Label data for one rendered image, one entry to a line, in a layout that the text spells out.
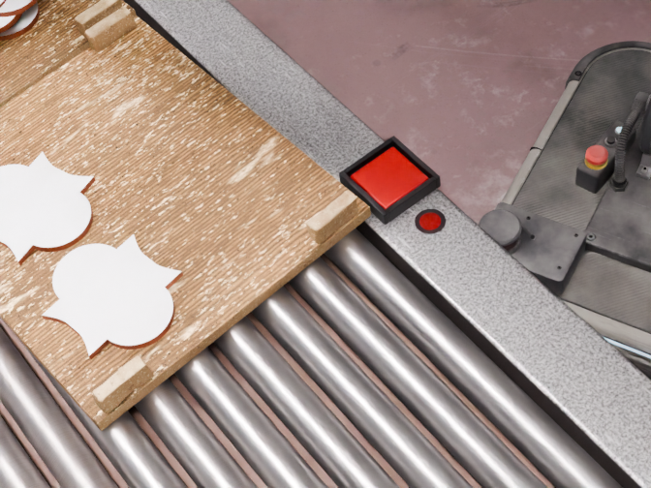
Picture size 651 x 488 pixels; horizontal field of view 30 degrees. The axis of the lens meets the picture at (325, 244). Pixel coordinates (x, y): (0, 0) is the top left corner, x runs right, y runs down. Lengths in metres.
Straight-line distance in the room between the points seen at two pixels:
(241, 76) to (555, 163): 0.88
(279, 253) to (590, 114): 1.11
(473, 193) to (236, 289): 1.26
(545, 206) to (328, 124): 0.82
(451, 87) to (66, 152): 1.37
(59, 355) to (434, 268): 0.38
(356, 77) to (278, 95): 1.26
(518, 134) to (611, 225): 0.51
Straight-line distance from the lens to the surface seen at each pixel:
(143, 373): 1.16
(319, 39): 2.73
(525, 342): 1.18
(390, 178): 1.28
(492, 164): 2.47
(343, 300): 1.20
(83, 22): 1.46
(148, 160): 1.33
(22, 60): 1.48
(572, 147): 2.19
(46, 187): 1.33
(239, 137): 1.33
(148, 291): 1.22
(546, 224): 2.03
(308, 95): 1.38
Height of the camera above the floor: 1.94
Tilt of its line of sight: 55 degrees down
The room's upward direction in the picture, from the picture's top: 11 degrees counter-clockwise
